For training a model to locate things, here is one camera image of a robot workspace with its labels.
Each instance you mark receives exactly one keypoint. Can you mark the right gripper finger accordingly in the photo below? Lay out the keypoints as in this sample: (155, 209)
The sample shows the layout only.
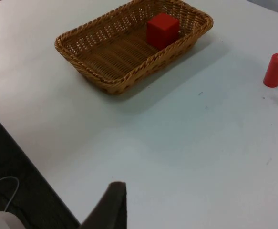
(112, 210)

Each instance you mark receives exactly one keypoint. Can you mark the brown wicker basket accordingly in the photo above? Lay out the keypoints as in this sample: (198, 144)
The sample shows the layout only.
(119, 59)

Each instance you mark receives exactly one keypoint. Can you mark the red cube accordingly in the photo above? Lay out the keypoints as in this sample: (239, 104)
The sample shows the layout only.
(161, 31)

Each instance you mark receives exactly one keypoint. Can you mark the red cylinder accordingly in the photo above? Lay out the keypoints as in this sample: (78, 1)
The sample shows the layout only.
(274, 71)

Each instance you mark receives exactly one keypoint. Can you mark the white rounded device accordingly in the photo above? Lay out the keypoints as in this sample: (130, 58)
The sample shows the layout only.
(3, 221)

